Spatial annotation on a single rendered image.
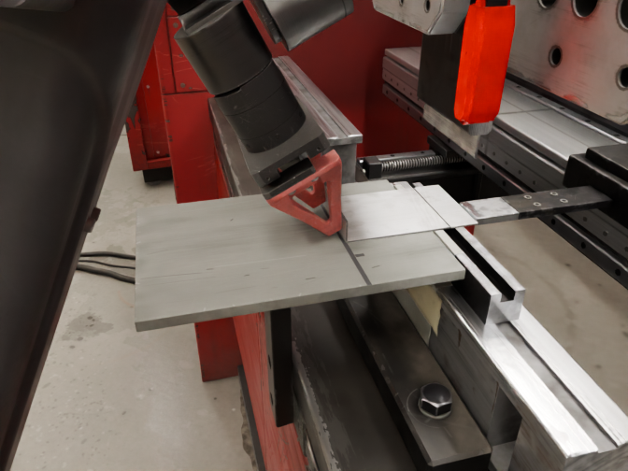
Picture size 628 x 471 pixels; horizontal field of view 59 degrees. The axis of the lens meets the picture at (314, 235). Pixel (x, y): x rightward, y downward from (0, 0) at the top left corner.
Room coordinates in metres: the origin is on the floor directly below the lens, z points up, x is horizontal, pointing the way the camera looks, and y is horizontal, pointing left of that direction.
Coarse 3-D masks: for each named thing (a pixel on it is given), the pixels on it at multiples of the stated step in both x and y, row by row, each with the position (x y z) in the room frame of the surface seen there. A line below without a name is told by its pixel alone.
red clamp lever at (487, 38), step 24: (480, 0) 0.30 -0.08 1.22; (504, 0) 0.30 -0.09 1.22; (480, 24) 0.30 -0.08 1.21; (504, 24) 0.30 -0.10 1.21; (480, 48) 0.29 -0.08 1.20; (504, 48) 0.30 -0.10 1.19; (480, 72) 0.29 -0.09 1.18; (504, 72) 0.30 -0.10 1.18; (456, 96) 0.30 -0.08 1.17; (480, 96) 0.29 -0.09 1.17; (480, 120) 0.30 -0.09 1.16
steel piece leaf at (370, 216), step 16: (384, 192) 0.52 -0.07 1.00; (400, 192) 0.52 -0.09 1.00; (416, 192) 0.52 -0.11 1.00; (352, 208) 0.48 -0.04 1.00; (368, 208) 0.48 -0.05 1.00; (384, 208) 0.48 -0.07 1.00; (400, 208) 0.48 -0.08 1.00; (416, 208) 0.48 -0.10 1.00; (432, 208) 0.48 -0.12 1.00; (352, 224) 0.45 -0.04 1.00; (368, 224) 0.45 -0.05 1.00; (384, 224) 0.45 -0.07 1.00; (400, 224) 0.45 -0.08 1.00; (416, 224) 0.45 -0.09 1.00; (432, 224) 0.45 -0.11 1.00; (352, 240) 0.42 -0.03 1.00
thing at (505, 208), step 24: (624, 144) 0.57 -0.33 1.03; (576, 168) 0.55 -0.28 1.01; (600, 168) 0.53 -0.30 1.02; (624, 168) 0.51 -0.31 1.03; (552, 192) 0.51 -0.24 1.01; (576, 192) 0.51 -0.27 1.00; (600, 192) 0.51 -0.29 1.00; (624, 192) 0.48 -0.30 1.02; (480, 216) 0.46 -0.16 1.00; (504, 216) 0.46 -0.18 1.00; (528, 216) 0.47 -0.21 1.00; (624, 216) 0.48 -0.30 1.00
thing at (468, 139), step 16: (432, 48) 0.50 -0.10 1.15; (448, 48) 0.47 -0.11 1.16; (432, 64) 0.49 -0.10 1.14; (448, 64) 0.46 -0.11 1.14; (432, 80) 0.49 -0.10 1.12; (448, 80) 0.46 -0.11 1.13; (432, 96) 0.49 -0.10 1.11; (448, 96) 0.46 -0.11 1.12; (432, 112) 0.50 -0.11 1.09; (448, 112) 0.46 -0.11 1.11; (448, 128) 0.47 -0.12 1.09; (464, 128) 0.43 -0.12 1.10; (480, 128) 0.42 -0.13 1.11; (464, 144) 0.44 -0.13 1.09
